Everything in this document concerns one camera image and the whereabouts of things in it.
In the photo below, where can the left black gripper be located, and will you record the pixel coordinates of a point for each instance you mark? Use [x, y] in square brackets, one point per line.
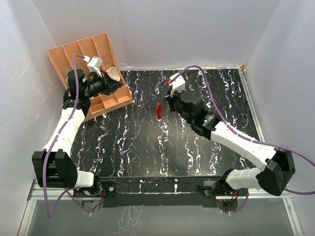
[110, 85]

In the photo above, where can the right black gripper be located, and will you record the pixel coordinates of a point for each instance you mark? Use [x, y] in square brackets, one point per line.
[171, 99]

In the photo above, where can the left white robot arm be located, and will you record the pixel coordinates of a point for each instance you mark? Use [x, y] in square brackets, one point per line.
[52, 165]

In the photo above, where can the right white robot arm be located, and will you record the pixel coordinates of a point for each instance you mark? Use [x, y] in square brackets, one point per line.
[273, 166]

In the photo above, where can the round white label tin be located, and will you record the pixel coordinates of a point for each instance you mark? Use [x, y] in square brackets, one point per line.
[113, 73]

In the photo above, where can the orange plastic desk organizer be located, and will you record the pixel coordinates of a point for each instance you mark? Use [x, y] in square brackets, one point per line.
[89, 71]

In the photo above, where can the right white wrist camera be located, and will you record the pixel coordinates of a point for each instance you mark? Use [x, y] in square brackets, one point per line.
[178, 85]

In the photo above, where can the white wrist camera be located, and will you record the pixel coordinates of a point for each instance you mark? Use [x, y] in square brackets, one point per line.
[178, 85]
[94, 65]

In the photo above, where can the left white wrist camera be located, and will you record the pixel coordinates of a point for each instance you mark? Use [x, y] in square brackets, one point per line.
[94, 65]

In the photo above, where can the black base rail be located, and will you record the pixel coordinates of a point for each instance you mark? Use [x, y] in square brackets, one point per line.
[161, 191]

